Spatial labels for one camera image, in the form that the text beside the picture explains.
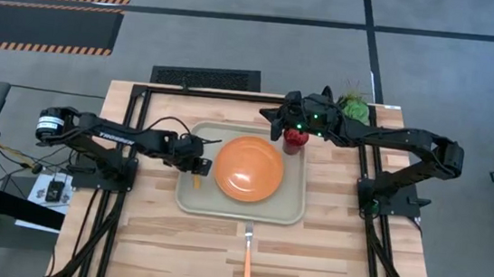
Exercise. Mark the succulent in white patterned pot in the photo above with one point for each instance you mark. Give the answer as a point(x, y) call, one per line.
point(356, 110)

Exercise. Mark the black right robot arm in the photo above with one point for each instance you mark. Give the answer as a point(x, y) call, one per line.
point(410, 143)

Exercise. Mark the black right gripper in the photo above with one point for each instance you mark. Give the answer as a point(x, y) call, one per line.
point(313, 115)

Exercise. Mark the small black device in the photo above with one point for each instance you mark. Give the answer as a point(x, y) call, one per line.
point(54, 192)

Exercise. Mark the red cup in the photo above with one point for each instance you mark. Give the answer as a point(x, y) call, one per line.
point(296, 138)

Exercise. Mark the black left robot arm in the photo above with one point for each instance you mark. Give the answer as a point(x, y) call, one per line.
point(115, 137)

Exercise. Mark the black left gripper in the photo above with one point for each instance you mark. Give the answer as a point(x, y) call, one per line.
point(189, 151)

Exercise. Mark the orange plate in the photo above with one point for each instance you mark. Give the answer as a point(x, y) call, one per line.
point(248, 170)

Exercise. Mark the black floor vent grille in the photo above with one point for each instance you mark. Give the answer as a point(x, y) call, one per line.
point(207, 78)

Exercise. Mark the black arched bracket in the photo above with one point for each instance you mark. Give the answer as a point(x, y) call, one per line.
point(327, 91)

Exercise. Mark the white paper sheet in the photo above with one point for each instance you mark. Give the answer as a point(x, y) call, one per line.
point(32, 195)

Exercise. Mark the beige plastic tray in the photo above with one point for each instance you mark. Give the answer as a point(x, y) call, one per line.
point(240, 210)

